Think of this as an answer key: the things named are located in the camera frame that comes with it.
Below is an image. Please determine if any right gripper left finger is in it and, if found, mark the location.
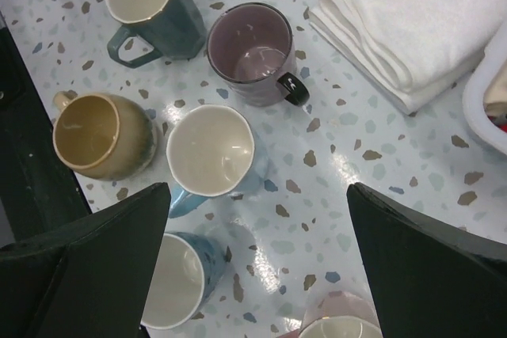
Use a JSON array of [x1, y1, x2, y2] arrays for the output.
[[1, 183, 171, 337]]

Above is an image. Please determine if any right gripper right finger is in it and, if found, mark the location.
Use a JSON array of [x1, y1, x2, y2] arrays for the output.
[[346, 183, 506, 337]]

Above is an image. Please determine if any light blue faceted mug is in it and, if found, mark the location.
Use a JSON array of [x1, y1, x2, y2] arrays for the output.
[[166, 104, 269, 218]]

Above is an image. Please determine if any purple mug black handle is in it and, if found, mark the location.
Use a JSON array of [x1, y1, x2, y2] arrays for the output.
[[207, 2, 310, 107]]

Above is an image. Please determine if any pale pink mug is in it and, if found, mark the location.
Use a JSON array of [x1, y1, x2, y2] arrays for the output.
[[280, 291, 383, 338]]

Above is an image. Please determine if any blue speckled mug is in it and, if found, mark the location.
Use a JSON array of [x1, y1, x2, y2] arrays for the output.
[[141, 232, 227, 330]]

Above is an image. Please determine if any tan glazed round mug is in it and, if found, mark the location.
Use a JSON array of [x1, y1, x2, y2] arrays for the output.
[[52, 92, 158, 180]]

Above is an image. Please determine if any white plastic basin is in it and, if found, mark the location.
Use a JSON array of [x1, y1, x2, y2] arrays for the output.
[[463, 24, 506, 154]]

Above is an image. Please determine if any beige cloth bag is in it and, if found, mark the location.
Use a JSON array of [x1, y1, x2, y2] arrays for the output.
[[483, 78, 506, 117]]

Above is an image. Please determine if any folded white towel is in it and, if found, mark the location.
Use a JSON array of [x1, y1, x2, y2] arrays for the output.
[[309, 0, 506, 114]]

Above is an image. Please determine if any grey green faceted mug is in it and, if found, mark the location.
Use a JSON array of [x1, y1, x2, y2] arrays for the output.
[[105, 0, 207, 69]]

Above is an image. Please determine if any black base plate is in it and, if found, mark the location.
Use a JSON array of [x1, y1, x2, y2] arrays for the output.
[[1, 22, 91, 245]]

